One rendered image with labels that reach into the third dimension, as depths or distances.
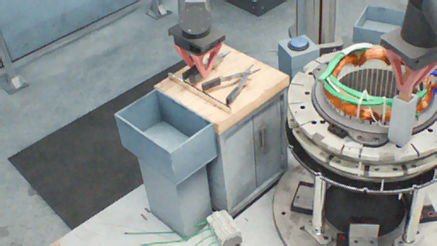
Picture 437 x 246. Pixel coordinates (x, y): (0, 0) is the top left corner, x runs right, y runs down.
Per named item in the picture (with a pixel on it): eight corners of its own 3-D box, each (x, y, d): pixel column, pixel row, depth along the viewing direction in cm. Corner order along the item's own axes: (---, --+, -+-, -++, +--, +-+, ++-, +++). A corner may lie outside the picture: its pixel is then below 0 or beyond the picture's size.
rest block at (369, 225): (347, 233, 115) (349, 216, 111) (375, 233, 114) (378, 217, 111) (348, 250, 111) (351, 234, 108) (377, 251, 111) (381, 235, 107)
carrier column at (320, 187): (318, 239, 117) (322, 167, 103) (309, 233, 118) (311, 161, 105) (326, 232, 118) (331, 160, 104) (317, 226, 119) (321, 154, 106)
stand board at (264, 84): (219, 135, 108) (218, 125, 106) (154, 95, 119) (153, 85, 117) (289, 84, 117) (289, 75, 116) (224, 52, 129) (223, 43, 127)
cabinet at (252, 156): (230, 224, 125) (219, 133, 108) (173, 183, 136) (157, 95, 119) (288, 175, 134) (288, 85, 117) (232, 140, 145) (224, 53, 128)
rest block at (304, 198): (318, 192, 125) (318, 184, 123) (312, 210, 121) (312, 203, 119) (300, 188, 126) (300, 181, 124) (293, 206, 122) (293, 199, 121)
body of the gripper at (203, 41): (202, 55, 107) (200, 21, 102) (167, 38, 113) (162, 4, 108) (227, 41, 110) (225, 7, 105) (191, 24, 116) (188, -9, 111)
